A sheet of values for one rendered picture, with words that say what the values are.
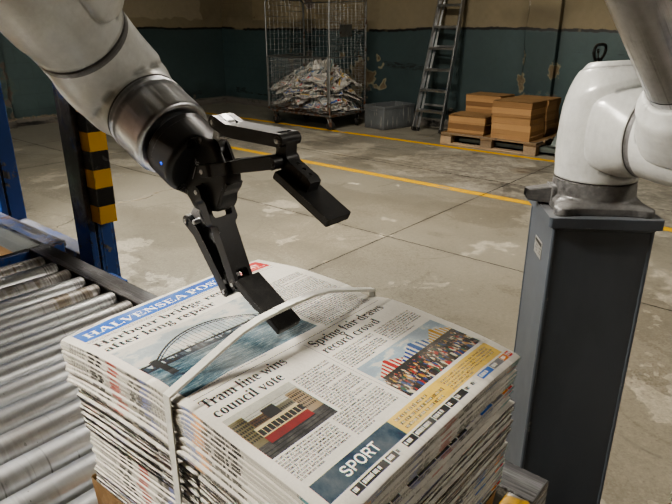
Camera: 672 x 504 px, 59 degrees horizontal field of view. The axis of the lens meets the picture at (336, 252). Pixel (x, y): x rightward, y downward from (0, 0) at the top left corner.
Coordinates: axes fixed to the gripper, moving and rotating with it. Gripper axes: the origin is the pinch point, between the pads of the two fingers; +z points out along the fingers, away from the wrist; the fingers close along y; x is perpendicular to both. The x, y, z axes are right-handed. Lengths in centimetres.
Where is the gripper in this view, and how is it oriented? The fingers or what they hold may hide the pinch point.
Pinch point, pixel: (304, 267)
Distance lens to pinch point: 54.7
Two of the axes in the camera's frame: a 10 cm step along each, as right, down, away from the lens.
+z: 6.8, 6.4, -3.7
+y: -3.5, 7.2, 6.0
